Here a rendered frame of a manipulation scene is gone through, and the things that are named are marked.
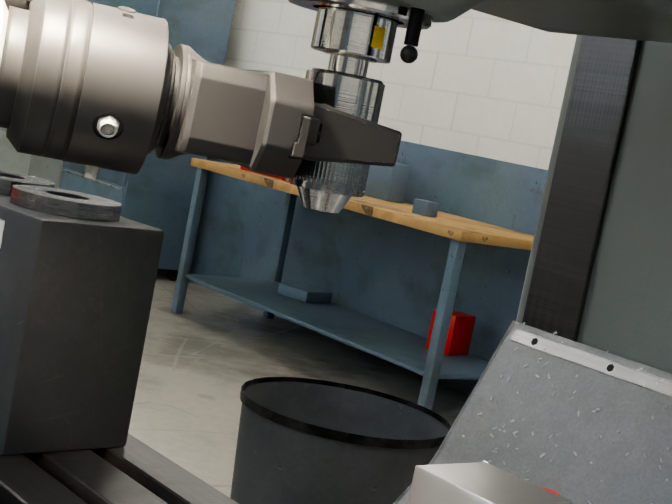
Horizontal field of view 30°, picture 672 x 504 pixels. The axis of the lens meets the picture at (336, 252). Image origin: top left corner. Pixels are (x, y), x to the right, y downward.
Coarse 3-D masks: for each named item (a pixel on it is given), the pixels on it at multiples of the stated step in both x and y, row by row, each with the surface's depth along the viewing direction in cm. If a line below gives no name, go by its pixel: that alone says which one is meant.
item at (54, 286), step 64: (0, 192) 106; (64, 192) 105; (0, 256) 98; (64, 256) 97; (128, 256) 101; (0, 320) 98; (64, 320) 98; (128, 320) 102; (0, 384) 97; (64, 384) 99; (128, 384) 104; (0, 448) 97; (64, 448) 101
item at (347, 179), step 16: (320, 96) 71; (336, 96) 71; (352, 96) 71; (368, 96) 71; (352, 112) 71; (368, 112) 72; (304, 160) 72; (304, 176) 72; (320, 176) 71; (336, 176) 71; (352, 176) 72; (336, 192) 72; (352, 192) 72
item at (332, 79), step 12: (312, 72) 72; (324, 72) 71; (336, 72) 71; (324, 84) 71; (336, 84) 71; (348, 84) 71; (360, 84) 71; (372, 84) 71; (384, 84) 73; (372, 96) 72
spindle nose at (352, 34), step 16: (320, 16) 72; (336, 16) 71; (352, 16) 70; (368, 16) 70; (384, 16) 71; (320, 32) 71; (336, 32) 71; (352, 32) 70; (368, 32) 71; (320, 48) 71; (336, 48) 71; (352, 48) 71; (368, 48) 71; (384, 48) 71
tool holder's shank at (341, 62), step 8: (336, 56) 72; (344, 56) 72; (352, 56) 71; (336, 64) 72; (344, 64) 72; (352, 64) 72; (360, 64) 72; (368, 64) 73; (344, 72) 72; (352, 72) 72; (360, 72) 72
